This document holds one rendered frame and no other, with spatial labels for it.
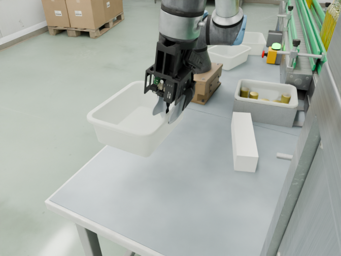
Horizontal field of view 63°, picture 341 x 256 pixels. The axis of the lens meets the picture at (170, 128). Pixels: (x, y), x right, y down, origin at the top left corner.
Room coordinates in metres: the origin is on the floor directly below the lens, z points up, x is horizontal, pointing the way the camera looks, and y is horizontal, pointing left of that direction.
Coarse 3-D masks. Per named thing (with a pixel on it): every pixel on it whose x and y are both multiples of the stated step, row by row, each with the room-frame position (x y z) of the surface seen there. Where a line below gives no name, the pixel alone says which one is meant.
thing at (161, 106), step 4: (160, 100) 0.53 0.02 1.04; (156, 104) 0.51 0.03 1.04; (160, 104) 0.53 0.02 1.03; (164, 104) 0.54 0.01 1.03; (168, 104) 0.54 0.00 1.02; (156, 108) 0.51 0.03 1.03; (160, 108) 0.53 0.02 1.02; (164, 108) 0.54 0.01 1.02; (168, 108) 0.55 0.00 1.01; (152, 112) 0.50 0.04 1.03; (156, 112) 0.52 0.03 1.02; (160, 112) 0.54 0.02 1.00; (164, 112) 0.54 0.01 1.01
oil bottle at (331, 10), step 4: (332, 8) 1.19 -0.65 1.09; (336, 8) 1.18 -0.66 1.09; (328, 12) 1.22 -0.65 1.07; (332, 12) 1.18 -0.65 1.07; (328, 16) 1.19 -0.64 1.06; (328, 20) 1.18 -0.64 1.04; (324, 24) 1.22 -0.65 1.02; (324, 28) 1.20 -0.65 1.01; (324, 32) 1.18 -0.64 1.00; (324, 36) 1.18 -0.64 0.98
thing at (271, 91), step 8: (240, 80) 1.05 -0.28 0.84; (248, 80) 1.05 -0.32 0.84; (256, 80) 1.05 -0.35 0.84; (240, 88) 1.02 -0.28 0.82; (256, 88) 1.03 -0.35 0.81; (264, 88) 1.03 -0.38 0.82; (272, 88) 1.02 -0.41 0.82; (280, 88) 1.01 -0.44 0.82; (288, 88) 1.00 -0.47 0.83; (248, 96) 1.04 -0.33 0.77; (264, 96) 1.02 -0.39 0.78; (272, 96) 1.01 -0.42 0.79; (280, 96) 1.00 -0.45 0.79; (296, 96) 0.91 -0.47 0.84; (272, 104) 0.86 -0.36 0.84; (280, 104) 0.86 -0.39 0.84; (288, 104) 0.85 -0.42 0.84; (296, 104) 0.86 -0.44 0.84
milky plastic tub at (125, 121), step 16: (112, 96) 0.62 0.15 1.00; (128, 96) 0.66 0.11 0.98; (144, 96) 0.69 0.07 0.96; (96, 112) 0.55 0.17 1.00; (112, 112) 0.59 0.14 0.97; (128, 112) 0.65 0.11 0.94; (144, 112) 0.65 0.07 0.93; (96, 128) 0.52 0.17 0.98; (112, 128) 0.48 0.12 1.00; (128, 128) 0.58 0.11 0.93; (144, 128) 0.58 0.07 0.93; (160, 128) 0.49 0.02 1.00; (112, 144) 0.50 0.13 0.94; (128, 144) 0.48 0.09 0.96; (144, 144) 0.46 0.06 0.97
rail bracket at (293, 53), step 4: (296, 40) 1.03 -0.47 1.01; (296, 44) 1.03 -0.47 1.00; (292, 48) 1.04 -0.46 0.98; (296, 48) 1.04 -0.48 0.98; (280, 52) 1.05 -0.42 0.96; (284, 52) 1.05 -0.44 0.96; (288, 52) 1.04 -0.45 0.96; (292, 52) 1.03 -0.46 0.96; (296, 52) 1.03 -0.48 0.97; (292, 56) 1.03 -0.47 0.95; (296, 56) 1.03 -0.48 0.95; (304, 56) 1.03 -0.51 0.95; (308, 56) 1.02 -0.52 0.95; (312, 56) 1.02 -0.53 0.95; (316, 56) 1.01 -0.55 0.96; (320, 56) 1.01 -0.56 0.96; (324, 56) 1.00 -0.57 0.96; (292, 60) 1.03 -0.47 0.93; (320, 60) 1.00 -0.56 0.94; (288, 64) 1.04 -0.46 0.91; (292, 64) 1.04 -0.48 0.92; (288, 68) 1.03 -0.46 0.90; (292, 68) 1.03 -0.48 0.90
